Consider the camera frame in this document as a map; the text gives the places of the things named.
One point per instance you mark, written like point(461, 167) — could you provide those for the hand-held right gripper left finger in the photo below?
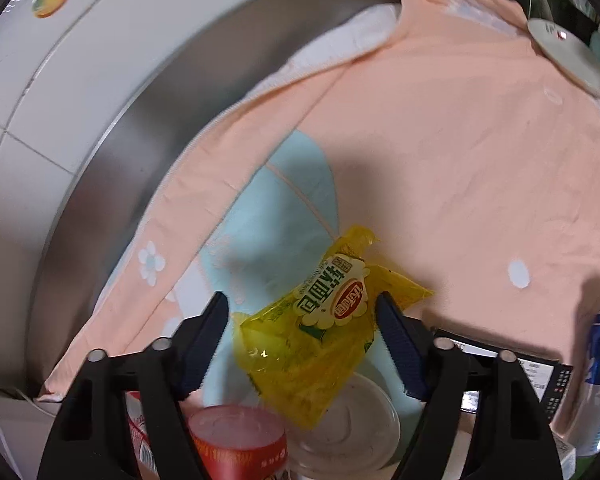
point(205, 345)

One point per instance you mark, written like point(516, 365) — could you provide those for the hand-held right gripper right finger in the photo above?
point(397, 345)

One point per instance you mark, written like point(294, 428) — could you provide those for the yellow snack packet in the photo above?
point(300, 345)

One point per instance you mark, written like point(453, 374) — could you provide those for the red printed paper cup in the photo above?
point(237, 440)

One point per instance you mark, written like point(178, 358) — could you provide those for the clear plastic cup lid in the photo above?
point(352, 427)

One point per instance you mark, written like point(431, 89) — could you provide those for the red drink can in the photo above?
point(141, 435)

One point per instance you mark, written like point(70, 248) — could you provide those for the black flat box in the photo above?
point(555, 385)

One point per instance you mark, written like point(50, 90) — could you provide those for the peach flower print blanket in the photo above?
point(455, 160)

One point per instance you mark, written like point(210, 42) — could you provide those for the white plate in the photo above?
point(565, 52)

